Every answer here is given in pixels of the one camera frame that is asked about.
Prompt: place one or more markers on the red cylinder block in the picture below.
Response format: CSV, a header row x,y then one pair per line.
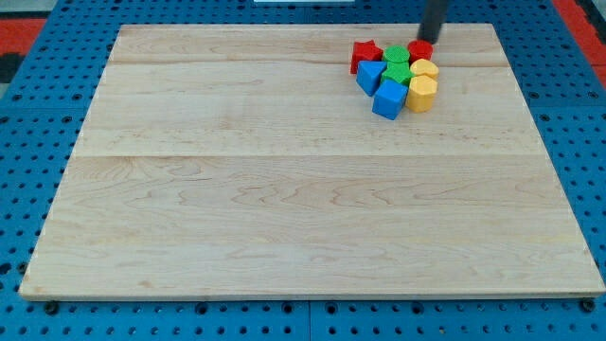
x,y
420,49

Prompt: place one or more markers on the green cylinder block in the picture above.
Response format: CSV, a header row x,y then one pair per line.
x,y
396,54

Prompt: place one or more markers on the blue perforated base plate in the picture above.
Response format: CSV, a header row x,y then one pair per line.
x,y
44,107

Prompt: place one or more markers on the yellow hexagon block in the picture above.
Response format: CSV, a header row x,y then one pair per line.
x,y
421,94

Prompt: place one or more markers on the yellow heart block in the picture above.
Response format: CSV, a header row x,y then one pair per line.
x,y
423,67

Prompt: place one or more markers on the green star block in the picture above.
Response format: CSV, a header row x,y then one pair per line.
x,y
398,72

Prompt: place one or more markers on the red star block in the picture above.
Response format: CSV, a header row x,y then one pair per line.
x,y
364,51

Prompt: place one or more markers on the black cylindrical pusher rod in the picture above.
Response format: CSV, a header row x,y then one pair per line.
x,y
432,19

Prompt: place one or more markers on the blue triangle block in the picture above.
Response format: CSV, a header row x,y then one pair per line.
x,y
369,75

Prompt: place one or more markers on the blue cube block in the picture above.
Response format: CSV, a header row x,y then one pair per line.
x,y
389,99

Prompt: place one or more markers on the wooden board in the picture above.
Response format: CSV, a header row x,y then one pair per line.
x,y
236,162

